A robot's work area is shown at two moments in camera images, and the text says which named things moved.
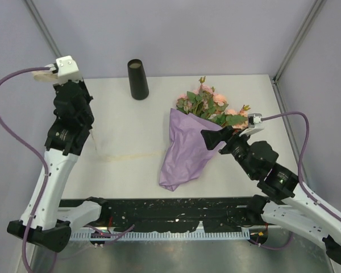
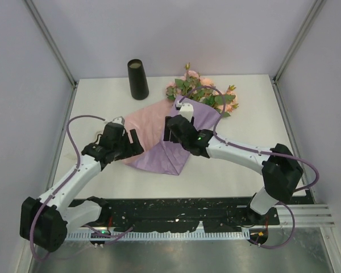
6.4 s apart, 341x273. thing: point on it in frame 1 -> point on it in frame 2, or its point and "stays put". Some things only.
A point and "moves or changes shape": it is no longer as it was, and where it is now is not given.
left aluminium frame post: [45, 29] stays put
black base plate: [174, 215] stays put
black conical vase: [138, 79] stays put
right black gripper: [211, 137] -> [168, 130]
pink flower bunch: [204, 102] -> [191, 86]
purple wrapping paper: [187, 155] moves or changes shape
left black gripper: [83, 86] -> [136, 149]
